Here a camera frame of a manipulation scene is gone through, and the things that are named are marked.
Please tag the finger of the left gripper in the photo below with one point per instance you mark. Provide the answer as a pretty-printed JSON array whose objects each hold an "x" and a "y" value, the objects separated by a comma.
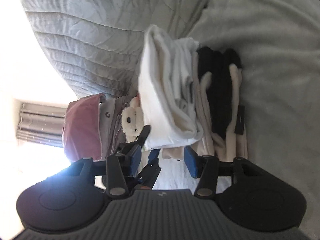
[
  {"x": 149, "y": 174},
  {"x": 140, "y": 137}
]

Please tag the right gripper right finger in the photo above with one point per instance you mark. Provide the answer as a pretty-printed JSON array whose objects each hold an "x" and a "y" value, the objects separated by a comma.
[{"x": 245, "y": 193}]

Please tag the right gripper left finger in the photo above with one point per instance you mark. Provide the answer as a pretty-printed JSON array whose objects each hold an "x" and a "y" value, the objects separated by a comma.
[{"x": 76, "y": 196}]

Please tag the white Winnie the Pooh sweatshirt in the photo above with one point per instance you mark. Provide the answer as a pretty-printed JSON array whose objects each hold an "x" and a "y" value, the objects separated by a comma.
[{"x": 166, "y": 90}]

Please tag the white plush dog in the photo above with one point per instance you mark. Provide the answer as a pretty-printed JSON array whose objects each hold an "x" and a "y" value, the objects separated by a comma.
[{"x": 132, "y": 120}]

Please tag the folded grey quilt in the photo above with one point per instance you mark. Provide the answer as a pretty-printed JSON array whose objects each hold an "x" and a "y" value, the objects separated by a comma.
[{"x": 111, "y": 131}]

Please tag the mauve pillow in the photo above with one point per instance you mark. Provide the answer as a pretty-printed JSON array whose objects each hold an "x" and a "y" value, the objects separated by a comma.
[{"x": 81, "y": 130}]

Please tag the grey curtain right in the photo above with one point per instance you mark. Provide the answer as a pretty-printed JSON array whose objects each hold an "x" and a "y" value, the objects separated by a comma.
[{"x": 41, "y": 124}]

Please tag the cream folded garment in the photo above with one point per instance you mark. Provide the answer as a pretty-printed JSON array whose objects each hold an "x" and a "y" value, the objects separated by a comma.
[{"x": 218, "y": 78}]

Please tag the grey quilted headboard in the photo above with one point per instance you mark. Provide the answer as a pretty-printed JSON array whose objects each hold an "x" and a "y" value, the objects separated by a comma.
[{"x": 96, "y": 44}]

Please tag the grey bed sheet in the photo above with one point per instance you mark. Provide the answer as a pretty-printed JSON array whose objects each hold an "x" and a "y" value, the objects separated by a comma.
[{"x": 278, "y": 44}]

